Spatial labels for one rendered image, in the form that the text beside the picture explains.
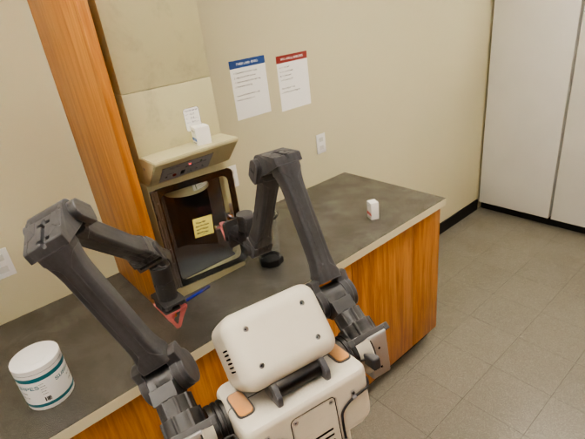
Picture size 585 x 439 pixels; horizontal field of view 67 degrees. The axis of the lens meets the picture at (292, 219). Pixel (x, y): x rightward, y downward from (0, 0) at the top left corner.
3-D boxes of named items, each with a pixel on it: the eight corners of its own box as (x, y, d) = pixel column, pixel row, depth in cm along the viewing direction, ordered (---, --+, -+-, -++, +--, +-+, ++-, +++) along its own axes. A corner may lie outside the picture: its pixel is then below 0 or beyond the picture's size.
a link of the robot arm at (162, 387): (156, 416, 85) (180, 401, 85) (137, 368, 88) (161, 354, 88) (177, 412, 93) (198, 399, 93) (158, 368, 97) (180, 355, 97)
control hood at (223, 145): (145, 186, 148) (137, 158, 143) (225, 158, 165) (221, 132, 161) (160, 193, 139) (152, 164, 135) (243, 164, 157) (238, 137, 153)
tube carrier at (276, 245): (255, 256, 188) (247, 212, 179) (279, 250, 191) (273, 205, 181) (262, 268, 179) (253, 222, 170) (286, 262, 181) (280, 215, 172)
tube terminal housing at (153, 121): (150, 276, 186) (93, 91, 152) (215, 246, 204) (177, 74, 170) (178, 300, 168) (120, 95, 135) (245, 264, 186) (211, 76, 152)
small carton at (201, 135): (193, 143, 152) (190, 126, 149) (207, 139, 154) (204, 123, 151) (198, 145, 148) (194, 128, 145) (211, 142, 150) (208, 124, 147)
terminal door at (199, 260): (178, 288, 166) (151, 191, 149) (247, 258, 180) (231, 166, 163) (178, 289, 166) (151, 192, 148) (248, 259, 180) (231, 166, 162)
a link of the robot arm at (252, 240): (258, 169, 110) (295, 158, 115) (248, 154, 113) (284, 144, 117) (247, 264, 143) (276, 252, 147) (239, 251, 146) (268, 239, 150)
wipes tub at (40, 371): (23, 394, 133) (3, 356, 126) (68, 370, 140) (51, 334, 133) (33, 419, 123) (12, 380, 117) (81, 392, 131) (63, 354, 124)
